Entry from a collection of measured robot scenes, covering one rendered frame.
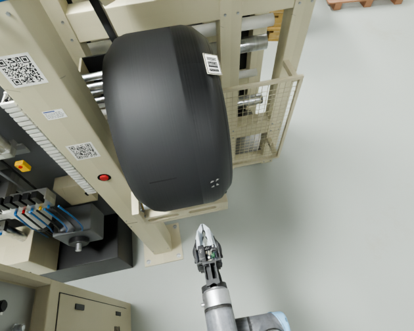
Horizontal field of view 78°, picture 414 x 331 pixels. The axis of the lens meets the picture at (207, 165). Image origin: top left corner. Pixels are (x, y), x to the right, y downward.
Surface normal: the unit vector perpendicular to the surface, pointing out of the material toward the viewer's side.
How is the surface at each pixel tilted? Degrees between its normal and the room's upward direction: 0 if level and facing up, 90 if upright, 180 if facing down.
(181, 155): 59
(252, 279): 0
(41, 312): 0
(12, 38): 90
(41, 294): 0
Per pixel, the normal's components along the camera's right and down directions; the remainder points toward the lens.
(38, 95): 0.19, 0.82
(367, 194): -0.06, -0.55
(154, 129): 0.10, 0.20
